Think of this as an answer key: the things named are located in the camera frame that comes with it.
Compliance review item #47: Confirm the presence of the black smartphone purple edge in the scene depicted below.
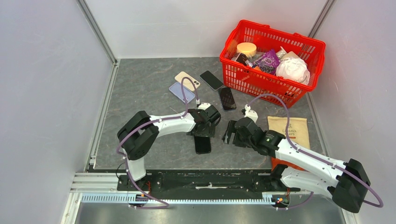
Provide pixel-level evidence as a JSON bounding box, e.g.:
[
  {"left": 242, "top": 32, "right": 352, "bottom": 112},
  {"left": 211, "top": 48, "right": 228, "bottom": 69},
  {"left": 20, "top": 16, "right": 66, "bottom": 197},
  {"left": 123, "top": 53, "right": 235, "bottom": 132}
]
[{"left": 195, "top": 136, "right": 211, "bottom": 154}]

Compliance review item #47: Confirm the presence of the purple cable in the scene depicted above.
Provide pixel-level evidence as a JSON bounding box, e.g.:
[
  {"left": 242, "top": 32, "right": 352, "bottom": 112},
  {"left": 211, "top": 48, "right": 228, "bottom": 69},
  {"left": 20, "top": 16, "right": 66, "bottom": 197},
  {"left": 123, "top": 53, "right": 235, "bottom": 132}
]
[
  {"left": 116, "top": 77, "right": 170, "bottom": 210},
  {"left": 244, "top": 93, "right": 384, "bottom": 211}
]

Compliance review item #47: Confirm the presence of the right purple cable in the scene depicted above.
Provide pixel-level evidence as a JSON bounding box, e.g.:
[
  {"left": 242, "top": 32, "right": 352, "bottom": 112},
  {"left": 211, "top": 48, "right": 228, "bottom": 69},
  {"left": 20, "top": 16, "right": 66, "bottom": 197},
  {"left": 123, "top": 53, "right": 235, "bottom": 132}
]
[{"left": 244, "top": 93, "right": 384, "bottom": 211}]

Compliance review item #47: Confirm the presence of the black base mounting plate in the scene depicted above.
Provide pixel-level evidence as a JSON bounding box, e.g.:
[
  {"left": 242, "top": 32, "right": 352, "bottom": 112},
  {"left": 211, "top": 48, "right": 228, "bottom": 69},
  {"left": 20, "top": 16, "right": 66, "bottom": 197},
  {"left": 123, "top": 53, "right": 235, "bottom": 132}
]
[{"left": 136, "top": 169, "right": 288, "bottom": 200}]

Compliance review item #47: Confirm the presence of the black smartphone near basket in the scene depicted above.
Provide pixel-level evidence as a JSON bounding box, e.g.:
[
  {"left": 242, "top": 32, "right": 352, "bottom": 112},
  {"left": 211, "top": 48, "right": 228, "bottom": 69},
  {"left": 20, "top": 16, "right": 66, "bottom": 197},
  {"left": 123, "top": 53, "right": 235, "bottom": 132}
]
[{"left": 200, "top": 70, "right": 224, "bottom": 91}]

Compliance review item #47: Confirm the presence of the red plastic shopping basket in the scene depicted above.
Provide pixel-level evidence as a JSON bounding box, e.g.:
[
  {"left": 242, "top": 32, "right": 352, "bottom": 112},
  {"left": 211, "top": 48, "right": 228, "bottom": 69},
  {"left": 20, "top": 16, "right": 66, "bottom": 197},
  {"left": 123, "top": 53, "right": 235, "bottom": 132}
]
[{"left": 219, "top": 20, "right": 325, "bottom": 107}]

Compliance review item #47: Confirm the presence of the dark blue smartphone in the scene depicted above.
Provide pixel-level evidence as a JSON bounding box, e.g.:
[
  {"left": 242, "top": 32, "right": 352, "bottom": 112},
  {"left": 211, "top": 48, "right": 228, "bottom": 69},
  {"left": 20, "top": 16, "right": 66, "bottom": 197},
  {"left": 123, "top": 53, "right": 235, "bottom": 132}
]
[{"left": 218, "top": 87, "right": 236, "bottom": 112}]

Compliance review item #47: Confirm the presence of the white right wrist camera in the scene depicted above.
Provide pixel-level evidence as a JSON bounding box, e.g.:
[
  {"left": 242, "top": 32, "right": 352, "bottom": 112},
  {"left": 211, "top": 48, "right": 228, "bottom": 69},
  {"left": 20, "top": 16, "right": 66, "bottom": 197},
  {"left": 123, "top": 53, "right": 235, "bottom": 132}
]
[{"left": 242, "top": 104, "right": 258, "bottom": 123}]

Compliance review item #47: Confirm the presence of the black phone case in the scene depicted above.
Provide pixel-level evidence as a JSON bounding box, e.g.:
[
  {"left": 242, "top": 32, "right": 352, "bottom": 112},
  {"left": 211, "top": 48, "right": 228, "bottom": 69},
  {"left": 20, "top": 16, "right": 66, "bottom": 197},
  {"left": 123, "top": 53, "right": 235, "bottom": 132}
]
[{"left": 194, "top": 136, "right": 212, "bottom": 155}]

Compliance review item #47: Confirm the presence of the beige phone case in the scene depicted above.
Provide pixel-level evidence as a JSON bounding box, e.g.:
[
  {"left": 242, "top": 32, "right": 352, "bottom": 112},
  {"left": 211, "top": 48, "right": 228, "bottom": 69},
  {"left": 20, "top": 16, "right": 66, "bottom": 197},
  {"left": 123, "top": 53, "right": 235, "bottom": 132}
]
[{"left": 174, "top": 71, "right": 201, "bottom": 91}]

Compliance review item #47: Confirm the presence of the aluminium frame rail front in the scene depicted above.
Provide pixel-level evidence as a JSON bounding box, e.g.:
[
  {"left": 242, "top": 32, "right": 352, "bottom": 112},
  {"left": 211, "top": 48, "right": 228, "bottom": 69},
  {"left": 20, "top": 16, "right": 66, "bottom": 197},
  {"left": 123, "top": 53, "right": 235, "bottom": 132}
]
[{"left": 69, "top": 172, "right": 352, "bottom": 205}]

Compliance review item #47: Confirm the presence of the white plastic bag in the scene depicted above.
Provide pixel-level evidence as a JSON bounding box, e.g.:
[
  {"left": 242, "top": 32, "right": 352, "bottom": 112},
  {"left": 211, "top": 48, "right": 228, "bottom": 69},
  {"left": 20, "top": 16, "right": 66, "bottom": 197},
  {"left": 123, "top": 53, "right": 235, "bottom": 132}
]
[{"left": 276, "top": 57, "right": 311, "bottom": 85}]

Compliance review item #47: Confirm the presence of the lavender phone case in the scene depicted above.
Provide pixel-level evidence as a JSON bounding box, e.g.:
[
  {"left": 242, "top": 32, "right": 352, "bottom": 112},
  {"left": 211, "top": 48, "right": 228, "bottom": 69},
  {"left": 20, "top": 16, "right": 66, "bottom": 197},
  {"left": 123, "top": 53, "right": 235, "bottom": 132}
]
[{"left": 169, "top": 82, "right": 196, "bottom": 103}]

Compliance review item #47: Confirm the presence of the cassava chips bag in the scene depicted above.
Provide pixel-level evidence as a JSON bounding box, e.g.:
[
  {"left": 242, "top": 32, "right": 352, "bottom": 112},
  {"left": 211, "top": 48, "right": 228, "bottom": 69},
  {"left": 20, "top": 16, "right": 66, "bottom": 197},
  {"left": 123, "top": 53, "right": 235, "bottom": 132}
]
[{"left": 267, "top": 116, "right": 311, "bottom": 171}]

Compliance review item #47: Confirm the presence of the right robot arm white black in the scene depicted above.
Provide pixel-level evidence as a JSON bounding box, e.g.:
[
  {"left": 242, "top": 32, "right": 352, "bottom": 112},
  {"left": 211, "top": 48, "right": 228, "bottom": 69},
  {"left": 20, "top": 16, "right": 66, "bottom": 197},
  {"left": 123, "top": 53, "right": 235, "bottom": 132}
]
[{"left": 223, "top": 117, "right": 371, "bottom": 213}]

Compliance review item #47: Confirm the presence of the purple snack packet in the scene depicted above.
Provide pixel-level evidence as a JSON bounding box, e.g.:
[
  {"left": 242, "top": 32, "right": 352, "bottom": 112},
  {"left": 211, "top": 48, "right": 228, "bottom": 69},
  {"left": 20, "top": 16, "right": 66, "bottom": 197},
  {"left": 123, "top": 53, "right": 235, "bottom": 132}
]
[{"left": 253, "top": 49, "right": 280, "bottom": 75}]

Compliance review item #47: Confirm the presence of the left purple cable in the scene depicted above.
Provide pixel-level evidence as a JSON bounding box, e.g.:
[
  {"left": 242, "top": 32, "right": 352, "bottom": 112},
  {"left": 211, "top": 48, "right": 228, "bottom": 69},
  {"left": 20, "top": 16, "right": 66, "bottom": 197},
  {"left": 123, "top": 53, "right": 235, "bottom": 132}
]
[{"left": 116, "top": 77, "right": 170, "bottom": 210}]

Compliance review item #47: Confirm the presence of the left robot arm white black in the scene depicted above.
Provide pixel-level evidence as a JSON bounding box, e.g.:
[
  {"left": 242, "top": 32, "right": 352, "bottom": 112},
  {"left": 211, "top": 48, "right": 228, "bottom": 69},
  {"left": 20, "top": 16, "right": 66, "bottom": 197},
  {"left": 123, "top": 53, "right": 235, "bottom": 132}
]
[{"left": 116, "top": 103, "right": 221, "bottom": 191}]

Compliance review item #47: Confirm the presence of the yellow lid jar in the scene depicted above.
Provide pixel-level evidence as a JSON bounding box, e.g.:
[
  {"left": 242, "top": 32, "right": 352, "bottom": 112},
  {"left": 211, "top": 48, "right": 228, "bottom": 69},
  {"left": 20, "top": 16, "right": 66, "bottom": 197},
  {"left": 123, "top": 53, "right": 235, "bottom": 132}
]
[{"left": 236, "top": 42, "right": 257, "bottom": 58}]

